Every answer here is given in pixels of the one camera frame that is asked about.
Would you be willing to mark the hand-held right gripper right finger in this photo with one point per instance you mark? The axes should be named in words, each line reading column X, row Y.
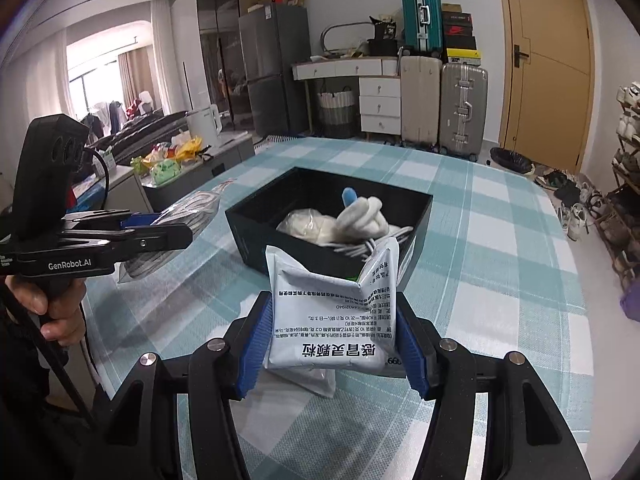
column 415, row 355

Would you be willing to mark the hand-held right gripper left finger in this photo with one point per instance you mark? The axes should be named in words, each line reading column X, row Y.
column 255, row 345

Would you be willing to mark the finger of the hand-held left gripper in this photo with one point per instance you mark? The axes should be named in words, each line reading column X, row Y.
column 150, row 240
column 140, row 220

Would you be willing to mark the striped laces packet black logo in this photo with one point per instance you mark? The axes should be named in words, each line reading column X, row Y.
column 195, row 207

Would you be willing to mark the white medicine sachet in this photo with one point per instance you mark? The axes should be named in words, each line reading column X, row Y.
column 325, row 320

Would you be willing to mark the black cardboard box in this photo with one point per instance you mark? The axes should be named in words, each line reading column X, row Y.
column 250, row 230

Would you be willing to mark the cream shoelaces packet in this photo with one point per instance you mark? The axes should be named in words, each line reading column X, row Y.
column 310, row 227

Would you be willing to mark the white blue-tipped bundle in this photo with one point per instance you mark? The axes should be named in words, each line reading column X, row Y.
column 360, row 220

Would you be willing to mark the person's left forearm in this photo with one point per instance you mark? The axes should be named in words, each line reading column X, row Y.
column 30, row 410

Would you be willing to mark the person's left hand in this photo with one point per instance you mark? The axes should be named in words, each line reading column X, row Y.
column 65, row 320

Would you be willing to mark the green pack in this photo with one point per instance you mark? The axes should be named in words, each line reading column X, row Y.
column 166, row 172

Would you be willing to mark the yellow bag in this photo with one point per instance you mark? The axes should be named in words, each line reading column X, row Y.
column 187, row 149

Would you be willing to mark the dark sofa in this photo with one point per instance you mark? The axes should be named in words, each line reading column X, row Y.
column 150, row 127

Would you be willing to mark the low grey cabinet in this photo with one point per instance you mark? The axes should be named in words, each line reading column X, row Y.
column 230, row 157

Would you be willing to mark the white kettle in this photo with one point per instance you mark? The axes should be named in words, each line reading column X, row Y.
column 202, row 125

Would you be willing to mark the teal checked tablecloth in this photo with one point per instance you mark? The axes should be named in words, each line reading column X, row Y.
column 500, row 270

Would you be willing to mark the beige curtain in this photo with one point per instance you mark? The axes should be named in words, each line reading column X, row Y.
column 160, row 60

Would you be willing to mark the dark glass cabinet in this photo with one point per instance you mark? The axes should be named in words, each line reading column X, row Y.
column 220, row 50

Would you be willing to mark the grey refrigerator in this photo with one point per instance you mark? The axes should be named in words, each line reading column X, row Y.
column 275, row 70

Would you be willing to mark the black trash bag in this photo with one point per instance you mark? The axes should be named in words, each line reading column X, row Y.
column 511, row 160

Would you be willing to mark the loose shoes group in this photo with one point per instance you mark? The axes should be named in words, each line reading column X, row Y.
column 570, row 200

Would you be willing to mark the purple bag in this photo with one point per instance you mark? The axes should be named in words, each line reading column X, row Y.
column 631, row 302

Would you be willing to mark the woven laundry basket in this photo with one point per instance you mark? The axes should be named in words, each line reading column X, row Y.
column 336, row 112

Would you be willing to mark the silver suitcase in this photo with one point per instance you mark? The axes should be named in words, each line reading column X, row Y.
column 462, row 110

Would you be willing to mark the beige suitcase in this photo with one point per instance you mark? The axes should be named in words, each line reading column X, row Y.
column 420, row 105

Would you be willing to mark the wooden shoe rack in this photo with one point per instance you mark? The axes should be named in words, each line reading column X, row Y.
column 620, row 210

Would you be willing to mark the white desk with drawers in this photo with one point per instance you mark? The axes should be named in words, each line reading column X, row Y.
column 380, row 105

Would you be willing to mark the wooden door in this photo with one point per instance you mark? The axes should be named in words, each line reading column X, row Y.
column 550, row 70

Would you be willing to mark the stack of shoe boxes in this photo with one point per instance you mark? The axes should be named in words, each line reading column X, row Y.
column 460, row 30

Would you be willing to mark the teal suitcase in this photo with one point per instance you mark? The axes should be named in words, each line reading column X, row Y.
column 415, row 20

